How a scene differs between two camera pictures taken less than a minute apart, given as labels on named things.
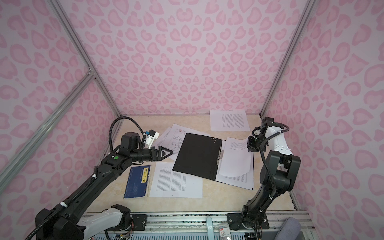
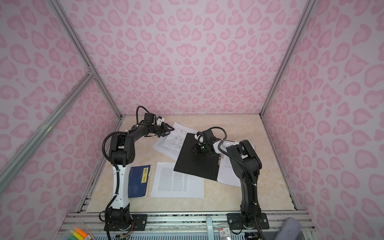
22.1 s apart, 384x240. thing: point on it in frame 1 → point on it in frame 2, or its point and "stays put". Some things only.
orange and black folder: (198, 156) stays put
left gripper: (159, 157) → (164, 130)
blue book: (137, 185) stays put
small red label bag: (224, 230) stays put
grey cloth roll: (290, 230) stays put
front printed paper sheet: (168, 183) stays put
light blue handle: (210, 227) stays put
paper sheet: (229, 120) → (227, 174)
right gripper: (251, 146) → (197, 150)
